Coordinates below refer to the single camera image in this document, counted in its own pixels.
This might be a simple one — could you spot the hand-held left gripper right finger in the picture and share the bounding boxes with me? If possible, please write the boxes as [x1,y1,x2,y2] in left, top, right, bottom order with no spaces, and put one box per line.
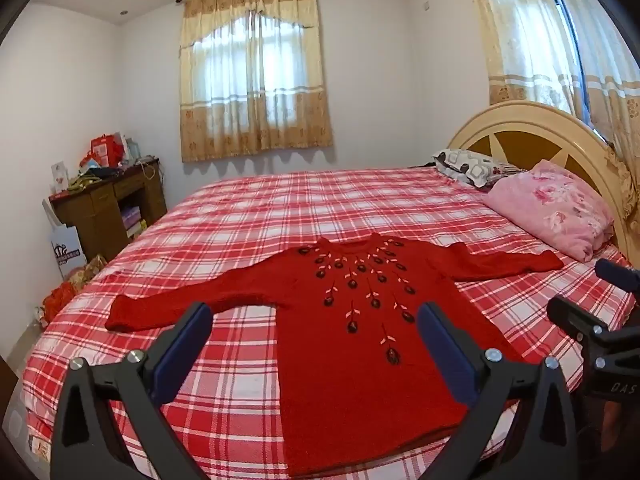
[417,301,581,480]

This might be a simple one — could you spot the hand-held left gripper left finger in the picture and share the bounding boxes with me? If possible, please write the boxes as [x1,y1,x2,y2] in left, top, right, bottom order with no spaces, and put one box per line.
[50,301,216,480]

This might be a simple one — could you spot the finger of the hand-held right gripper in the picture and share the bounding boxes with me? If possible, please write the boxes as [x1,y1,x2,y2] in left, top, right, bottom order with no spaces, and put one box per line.
[546,295,617,346]
[595,258,640,291]

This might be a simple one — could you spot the red knitted sweater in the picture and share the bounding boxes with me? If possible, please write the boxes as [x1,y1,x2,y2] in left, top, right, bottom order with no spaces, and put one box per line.
[105,234,566,478]

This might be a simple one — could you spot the pink floral pillow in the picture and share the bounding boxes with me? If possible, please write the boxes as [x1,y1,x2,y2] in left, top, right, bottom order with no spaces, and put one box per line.
[481,159,615,263]

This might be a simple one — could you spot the floral cloth bag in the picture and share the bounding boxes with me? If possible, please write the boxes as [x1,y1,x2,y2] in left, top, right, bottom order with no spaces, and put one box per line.
[67,254,108,293]

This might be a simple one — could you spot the red plastic bag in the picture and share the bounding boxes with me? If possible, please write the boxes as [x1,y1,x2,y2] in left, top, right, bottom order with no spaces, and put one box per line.
[40,281,76,328]

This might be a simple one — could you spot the white paper bag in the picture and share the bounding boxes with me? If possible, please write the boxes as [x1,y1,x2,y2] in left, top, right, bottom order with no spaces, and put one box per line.
[42,199,81,281]

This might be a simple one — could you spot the cream and brown headboard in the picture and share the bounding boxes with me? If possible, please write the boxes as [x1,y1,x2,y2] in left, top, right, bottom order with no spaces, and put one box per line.
[446,101,640,261]

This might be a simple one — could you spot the brown wooden desk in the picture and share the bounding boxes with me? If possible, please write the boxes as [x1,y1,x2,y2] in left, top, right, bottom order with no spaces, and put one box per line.
[48,157,168,263]

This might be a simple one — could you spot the grey patterned pillow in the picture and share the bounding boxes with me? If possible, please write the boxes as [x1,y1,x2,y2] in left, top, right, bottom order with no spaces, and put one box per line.
[432,148,523,189]

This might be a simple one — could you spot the bed with red plaid sheet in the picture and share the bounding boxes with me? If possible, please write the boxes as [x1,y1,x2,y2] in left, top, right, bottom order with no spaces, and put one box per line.
[20,167,638,480]

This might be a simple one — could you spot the white card box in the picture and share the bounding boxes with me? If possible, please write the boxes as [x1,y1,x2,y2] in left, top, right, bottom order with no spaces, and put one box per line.
[50,161,69,195]

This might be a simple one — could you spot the red gift bag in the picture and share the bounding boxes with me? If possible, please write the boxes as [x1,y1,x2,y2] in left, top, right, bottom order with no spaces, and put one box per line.
[80,133,126,168]

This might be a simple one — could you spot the beige curtain with valance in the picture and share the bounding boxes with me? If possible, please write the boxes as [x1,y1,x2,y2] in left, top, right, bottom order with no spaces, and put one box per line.
[179,0,334,163]

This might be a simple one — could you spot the beige lace curtain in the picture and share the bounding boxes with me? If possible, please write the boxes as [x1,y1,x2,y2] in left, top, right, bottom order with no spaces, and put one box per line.
[460,0,640,171]

